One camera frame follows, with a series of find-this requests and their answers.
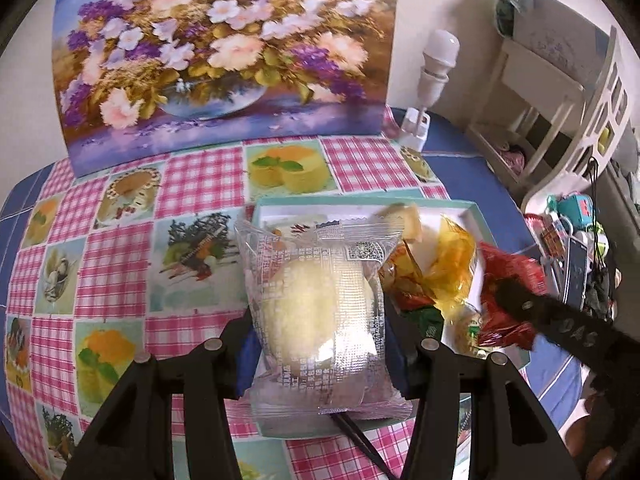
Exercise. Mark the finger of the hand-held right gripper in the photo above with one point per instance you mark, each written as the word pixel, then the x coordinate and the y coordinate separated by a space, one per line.
pixel 550 317

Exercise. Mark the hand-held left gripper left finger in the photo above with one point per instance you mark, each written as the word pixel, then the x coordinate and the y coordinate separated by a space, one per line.
pixel 242 360

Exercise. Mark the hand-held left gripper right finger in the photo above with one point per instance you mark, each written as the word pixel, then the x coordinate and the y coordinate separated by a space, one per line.
pixel 400 365

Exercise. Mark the red candy packet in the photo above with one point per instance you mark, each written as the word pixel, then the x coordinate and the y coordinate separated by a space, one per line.
pixel 510 270

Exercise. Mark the clear packet with pale cake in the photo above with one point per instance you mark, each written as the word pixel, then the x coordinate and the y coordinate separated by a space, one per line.
pixel 315 300

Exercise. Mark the yellow cake packet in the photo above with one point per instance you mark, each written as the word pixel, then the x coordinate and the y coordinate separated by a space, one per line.
pixel 450 260

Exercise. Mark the white tray box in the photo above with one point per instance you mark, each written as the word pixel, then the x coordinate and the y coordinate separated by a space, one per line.
pixel 477 222

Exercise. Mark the person's right hand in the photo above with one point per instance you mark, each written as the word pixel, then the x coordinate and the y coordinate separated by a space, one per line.
pixel 580 430

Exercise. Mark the white and dark card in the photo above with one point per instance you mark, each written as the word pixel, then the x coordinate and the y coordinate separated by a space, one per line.
pixel 575 270

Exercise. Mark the black thin rod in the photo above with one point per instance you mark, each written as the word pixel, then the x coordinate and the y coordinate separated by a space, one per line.
pixel 360 440

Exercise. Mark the teal toy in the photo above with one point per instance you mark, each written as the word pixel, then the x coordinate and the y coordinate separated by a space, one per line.
pixel 575 207

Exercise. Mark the pink item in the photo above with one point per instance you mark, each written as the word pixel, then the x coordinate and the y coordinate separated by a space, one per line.
pixel 510 157

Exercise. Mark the pale printed bag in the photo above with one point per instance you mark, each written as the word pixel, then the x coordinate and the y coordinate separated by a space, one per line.
pixel 560 45

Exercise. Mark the white bulb lamp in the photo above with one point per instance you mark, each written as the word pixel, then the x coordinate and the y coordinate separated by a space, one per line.
pixel 440 55

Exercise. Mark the teal cloth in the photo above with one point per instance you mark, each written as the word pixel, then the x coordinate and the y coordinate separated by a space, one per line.
pixel 515 5

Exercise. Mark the flower painting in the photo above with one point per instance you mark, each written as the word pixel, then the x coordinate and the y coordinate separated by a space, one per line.
pixel 225 35

